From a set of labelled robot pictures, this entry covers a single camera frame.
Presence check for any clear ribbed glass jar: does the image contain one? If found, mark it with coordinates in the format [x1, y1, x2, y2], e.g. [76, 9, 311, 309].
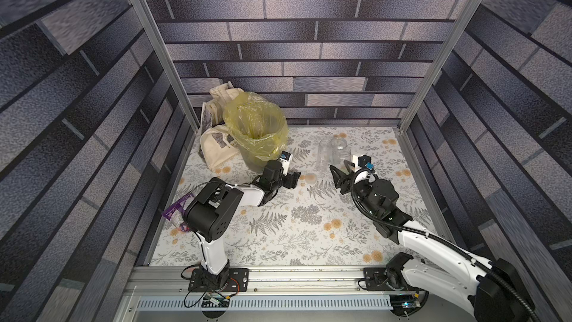
[331, 137, 352, 166]

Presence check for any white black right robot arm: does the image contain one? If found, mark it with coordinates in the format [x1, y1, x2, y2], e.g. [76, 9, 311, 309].
[329, 156, 539, 321]

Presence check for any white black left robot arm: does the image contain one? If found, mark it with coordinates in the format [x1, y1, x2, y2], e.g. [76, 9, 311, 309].
[183, 159, 301, 291]

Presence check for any grey mesh trash bin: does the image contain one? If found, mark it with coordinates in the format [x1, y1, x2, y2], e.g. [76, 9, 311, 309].
[238, 146, 280, 172]

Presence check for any purple plastic package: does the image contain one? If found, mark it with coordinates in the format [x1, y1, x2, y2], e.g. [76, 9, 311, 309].
[162, 192, 195, 233]

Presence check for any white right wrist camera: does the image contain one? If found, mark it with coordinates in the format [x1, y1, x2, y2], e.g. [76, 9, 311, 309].
[351, 155, 375, 183]

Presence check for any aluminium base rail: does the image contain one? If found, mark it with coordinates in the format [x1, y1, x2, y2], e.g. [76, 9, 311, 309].
[116, 265, 428, 321]

